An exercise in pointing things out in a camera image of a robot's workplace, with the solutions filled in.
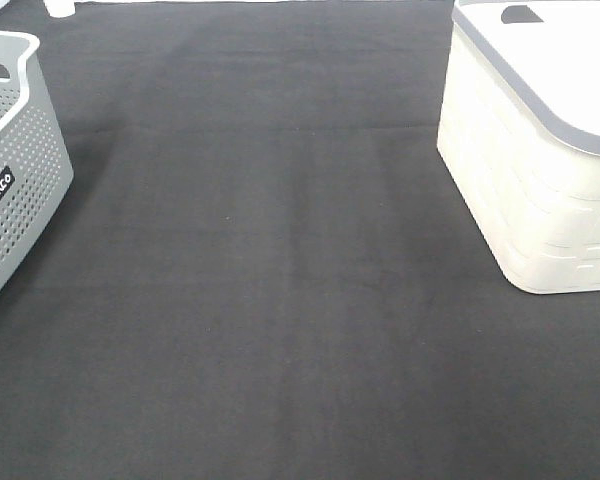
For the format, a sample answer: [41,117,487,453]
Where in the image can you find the white cup at back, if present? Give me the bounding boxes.
[43,0,76,18]

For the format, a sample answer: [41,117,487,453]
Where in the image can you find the black table cloth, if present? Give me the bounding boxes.
[0,1,600,479]

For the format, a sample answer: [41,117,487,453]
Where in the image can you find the white lidded storage basket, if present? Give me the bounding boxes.
[437,1,600,294]

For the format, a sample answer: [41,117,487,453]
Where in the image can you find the grey perforated laundry basket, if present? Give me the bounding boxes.
[0,31,74,290]

